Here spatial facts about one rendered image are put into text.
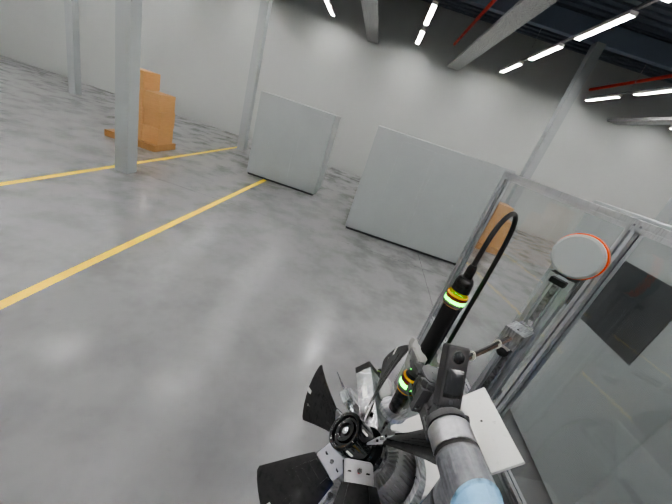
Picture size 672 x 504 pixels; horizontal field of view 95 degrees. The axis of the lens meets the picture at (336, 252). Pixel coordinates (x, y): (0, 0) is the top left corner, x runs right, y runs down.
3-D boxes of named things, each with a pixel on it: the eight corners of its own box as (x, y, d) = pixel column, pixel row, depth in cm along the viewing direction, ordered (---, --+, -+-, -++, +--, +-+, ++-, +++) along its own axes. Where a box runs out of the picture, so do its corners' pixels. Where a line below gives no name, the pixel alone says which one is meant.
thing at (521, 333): (507, 335, 120) (519, 318, 117) (524, 348, 115) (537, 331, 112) (495, 341, 114) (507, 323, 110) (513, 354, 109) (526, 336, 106)
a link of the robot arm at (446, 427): (445, 432, 49) (491, 442, 50) (437, 407, 53) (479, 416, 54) (426, 460, 52) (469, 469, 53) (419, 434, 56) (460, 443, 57)
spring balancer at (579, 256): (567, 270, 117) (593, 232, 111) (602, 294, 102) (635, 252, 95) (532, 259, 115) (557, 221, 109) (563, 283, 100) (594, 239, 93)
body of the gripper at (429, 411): (403, 386, 67) (416, 440, 56) (419, 358, 64) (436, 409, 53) (435, 394, 68) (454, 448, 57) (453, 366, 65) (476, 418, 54)
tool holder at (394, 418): (397, 393, 84) (411, 367, 80) (416, 415, 79) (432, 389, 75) (374, 404, 78) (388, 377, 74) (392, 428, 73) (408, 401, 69)
